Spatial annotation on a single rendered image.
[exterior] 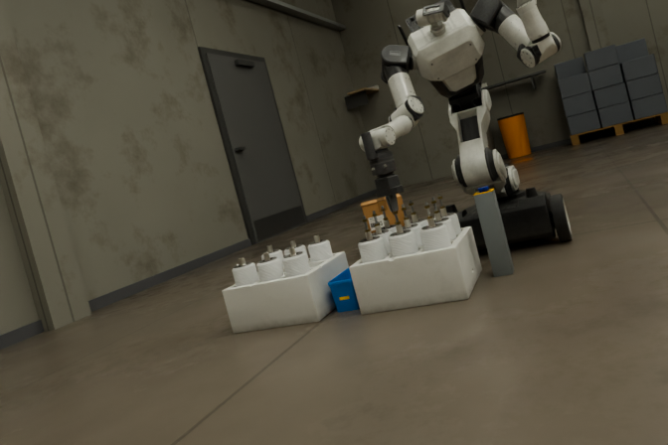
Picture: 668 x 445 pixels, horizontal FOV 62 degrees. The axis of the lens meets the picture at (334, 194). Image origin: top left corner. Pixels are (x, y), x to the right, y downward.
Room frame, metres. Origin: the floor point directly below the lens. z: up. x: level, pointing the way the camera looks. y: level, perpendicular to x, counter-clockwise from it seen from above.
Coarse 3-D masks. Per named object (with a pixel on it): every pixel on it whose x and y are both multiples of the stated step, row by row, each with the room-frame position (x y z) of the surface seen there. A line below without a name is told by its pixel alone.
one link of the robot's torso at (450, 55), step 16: (448, 0) 2.33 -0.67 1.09; (464, 16) 2.21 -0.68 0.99; (416, 32) 2.29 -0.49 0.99; (432, 32) 2.19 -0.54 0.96; (448, 32) 2.19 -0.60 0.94; (464, 32) 2.16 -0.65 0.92; (480, 32) 2.22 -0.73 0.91; (416, 48) 2.23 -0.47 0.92; (432, 48) 2.19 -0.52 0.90; (448, 48) 2.18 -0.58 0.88; (464, 48) 2.18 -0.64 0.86; (480, 48) 2.21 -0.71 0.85; (416, 64) 2.27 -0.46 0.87; (432, 64) 2.21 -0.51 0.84; (448, 64) 2.22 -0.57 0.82; (464, 64) 2.23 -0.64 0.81; (480, 64) 2.29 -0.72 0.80; (432, 80) 2.31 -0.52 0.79; (448, 80) 2.29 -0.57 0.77; (464, 80) 2.30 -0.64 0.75; (480, 80) 2.35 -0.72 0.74; (448, 96) 2.38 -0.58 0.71
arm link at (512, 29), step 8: (512, 16) 2.13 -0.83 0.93; (504, 24) 2.13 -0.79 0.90; (512, 24) 2.11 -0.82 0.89; (520, 24) 2.11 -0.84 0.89; (504, 32) 2.14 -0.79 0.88; (512, 32) 2.11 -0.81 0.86; (520, 32) 2.09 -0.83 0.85; (512, 40) 2.12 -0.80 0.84; (520, 40) 2.09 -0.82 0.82; (528, 40) 2.07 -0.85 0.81; (560, 40) 2.03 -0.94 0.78; (520, 48) 2.08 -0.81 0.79; (560, 48) 2.04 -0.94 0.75; (520, 56) 2.09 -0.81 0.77; (528, 56) 2.03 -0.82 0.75; (528, 64) 2.06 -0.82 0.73
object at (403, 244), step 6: (402, 234) 1.92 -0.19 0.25; (408, 234) 1.92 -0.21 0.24; (414, 234) 1.94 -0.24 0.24; (390, 240) 1.95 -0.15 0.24; (396, 240) 1.92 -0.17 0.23; (402, 240) 1.92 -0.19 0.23; (408, 240) 1.92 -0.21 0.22; (414, 240) 1.93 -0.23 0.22; (390, 246) 1.96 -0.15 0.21; (396, 246) 1.93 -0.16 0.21; (402, 246) 1.92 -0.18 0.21; (408, 246) 1.92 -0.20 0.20; (414, 246) 1.93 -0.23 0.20; (396, 252) 1.93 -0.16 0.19; (402, 252) 1.92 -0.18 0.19; (408, 252) 1.92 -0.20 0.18; (414, 252) 1.92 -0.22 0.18
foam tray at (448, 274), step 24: (456, 240) 1.93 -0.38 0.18; (360, 264) 1.95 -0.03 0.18; (384, 264) 1.92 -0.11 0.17; (408, 264) 1.88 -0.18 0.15; (432, 264) 1.85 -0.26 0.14; (456, 264) 1.82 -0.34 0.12; (480, 264) 2.17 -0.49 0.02; (360, 288) 1.96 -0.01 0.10; (384, 288) 1.93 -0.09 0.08; (408, 288) 1.89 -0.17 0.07; (432, 288) 1.86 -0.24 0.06; (456, 288) 1.83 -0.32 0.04
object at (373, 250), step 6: (372, 240) 1.97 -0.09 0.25; (378, 240) 1.97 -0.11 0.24; (360, 246) 1.99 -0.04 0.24; (366, 246) 1.97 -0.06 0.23; (372, 246) 1.96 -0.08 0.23; (378, 246) 1.97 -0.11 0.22; (384, 246) 1.99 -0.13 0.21; (360, 252) 2.00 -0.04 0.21; (366, 252) 1.97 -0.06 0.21; (372, 252) 1.96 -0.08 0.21; (378, 252) 1.96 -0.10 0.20; (384, 252) 1.98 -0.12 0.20; (366, 258) 1.97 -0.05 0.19; (372, 258) 1.96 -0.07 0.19; (378, 258) 1.96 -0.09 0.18; (384, 258) 1.97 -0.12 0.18
